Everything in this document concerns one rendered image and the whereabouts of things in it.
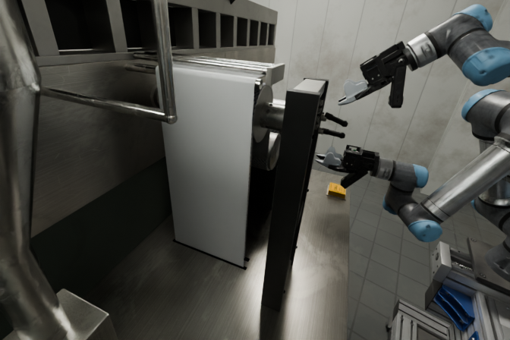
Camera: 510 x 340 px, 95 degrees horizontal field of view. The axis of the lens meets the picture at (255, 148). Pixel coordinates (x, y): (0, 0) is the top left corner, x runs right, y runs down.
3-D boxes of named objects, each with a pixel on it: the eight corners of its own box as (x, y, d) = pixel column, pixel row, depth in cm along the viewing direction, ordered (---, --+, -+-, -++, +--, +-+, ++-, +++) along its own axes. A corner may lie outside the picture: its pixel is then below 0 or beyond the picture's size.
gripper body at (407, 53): (357, 66, 70) (399, 39, 64) (370, 90, 72) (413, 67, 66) (357, 68, 64) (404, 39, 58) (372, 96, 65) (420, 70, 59)
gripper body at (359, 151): (344, 143, 89) (379, 150, 85) (339, 163, 93) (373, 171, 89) (344, 152, 82) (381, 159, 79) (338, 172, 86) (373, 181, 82)
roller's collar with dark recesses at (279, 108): (281, 135, 55) (285, 109, 52) (258, 130, 57) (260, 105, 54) (288, 127, 60) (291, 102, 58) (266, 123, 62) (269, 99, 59)
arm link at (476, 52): (546, 60, 46) (508, 29, 52) (499, 57, 44) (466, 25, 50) (506, 90, 53) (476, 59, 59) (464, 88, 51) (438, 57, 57)
